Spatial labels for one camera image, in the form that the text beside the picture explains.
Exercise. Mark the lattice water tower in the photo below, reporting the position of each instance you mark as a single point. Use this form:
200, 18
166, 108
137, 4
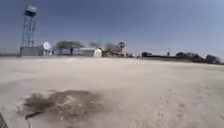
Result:
29, 26

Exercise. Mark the white shed building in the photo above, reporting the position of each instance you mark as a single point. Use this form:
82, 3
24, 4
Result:
89, 52

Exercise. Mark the white satellite dish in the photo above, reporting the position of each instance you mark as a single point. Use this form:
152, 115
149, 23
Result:
46, 45

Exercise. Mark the bare grey trees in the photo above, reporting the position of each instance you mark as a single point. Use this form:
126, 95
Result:
111, 47

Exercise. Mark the low grey building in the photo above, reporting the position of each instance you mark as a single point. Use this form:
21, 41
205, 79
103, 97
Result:
31, 51

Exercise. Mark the row of distant trees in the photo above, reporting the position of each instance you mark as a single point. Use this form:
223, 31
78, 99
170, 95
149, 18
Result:
190, 56

